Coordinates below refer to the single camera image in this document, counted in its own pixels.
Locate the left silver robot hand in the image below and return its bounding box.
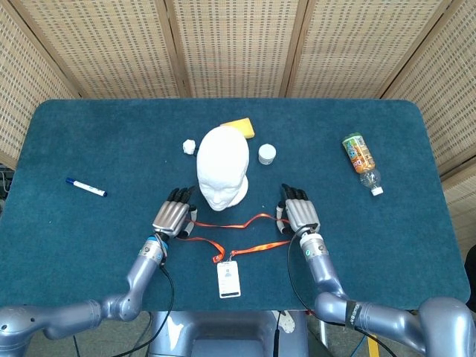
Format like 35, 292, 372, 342
151, 185, 199, 239

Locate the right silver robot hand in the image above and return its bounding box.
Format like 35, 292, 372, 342
274, 183, 321, 236

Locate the orange lanyard strap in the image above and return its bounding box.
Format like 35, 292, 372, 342
174, 213, 293, 263

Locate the white ID card holder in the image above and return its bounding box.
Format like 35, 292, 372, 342
216, 260, 242, 300

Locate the white foam mannequin head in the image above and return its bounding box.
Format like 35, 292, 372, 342
196, 126, 250, 212

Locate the small white jar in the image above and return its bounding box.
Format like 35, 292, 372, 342
258, 144, 277, 166

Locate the teal carpet table cover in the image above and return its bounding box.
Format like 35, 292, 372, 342
0, 97, 470, 312

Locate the orange juice plastic bottle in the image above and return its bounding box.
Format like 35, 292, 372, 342
341, 131, 385, 197

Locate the white marker with blue cap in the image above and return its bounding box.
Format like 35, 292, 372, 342
65, 177, 109, 198

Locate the yellow sponge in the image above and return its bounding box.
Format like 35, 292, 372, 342
219, 117, 257, 140

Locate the white perforated plate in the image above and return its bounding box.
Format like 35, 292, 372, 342
280, 312, 297, 335

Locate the blue-grey robot torso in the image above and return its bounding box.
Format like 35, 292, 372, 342
148, 310, 309, 357

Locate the woven bamboo screen panel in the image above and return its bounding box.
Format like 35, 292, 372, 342
381, 0, 476, 261
163, 0, 309, 100
284, 0, 464, 100
0, 0, 81, 170
9, 0, 189, 100

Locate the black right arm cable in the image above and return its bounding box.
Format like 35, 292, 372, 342
286, 227, 395, 357

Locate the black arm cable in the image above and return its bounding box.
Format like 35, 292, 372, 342
115, 234, 176, 357
286, 227, 395, 357

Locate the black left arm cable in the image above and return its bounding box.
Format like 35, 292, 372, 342
115, 234, 176, 357

